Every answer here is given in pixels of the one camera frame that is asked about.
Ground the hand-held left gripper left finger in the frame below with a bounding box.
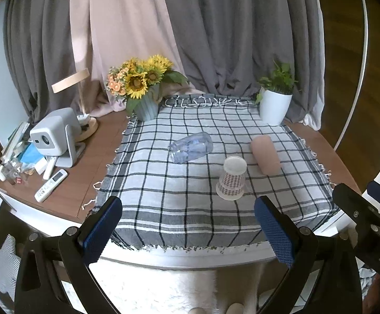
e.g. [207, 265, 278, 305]
[15, 196, 123, 314]

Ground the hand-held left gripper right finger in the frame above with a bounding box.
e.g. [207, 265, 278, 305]
[254, 195, 362, 314]

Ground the person's right forearm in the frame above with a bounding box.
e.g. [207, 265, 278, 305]
[364, 274, 380, 314]

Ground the patterned paper cup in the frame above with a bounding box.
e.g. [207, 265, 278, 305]
[215, 156, 247, 201]

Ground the pink cup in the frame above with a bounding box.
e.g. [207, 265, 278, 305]
[250, 135, 281, 176]

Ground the clear plastic cup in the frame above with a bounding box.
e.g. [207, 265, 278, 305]
[168, 132, 214, 164]

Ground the checked tablecloth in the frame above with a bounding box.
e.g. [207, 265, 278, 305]
[82, 94, 340, 253]

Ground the slim white remote control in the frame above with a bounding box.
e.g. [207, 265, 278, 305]
[43, 157, 58, 180]

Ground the white fluffy rug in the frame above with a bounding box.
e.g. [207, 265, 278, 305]
[59, 258, 277, 314]

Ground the striped star pillow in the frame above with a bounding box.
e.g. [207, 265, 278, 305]
[0, 234, 22, 294]

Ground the blue packet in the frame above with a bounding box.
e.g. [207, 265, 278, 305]
[16, 142, 47, 165]

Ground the grey projector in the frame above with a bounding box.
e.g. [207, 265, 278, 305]
[30, 107, 86, 168]

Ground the white plant pot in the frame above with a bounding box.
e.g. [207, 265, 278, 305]
[259, 87, 293, 126]

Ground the ribbed blue-green vase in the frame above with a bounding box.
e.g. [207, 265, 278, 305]
[134, 83, 162, 121]

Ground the white curtain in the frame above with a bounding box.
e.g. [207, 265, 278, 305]
[303, 0, 327, 132]

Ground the white hoop stand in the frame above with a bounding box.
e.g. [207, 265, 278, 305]
[332, 0, 371, 151]

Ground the green potted plant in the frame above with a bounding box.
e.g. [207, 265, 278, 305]
[255, 60, 300, 104]

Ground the wooden desk lamp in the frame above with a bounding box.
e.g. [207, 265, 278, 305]
[52, 68, 98, 142]

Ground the sunflower bouquet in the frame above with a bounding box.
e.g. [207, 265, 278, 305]
[105, 54, 189, 116]

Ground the grey curtain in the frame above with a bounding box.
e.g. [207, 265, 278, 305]
[3, 0, 94, 124]
[159, 0, 321, 125]

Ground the pink curtain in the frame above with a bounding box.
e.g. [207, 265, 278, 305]
[70, 0, 207, 119]

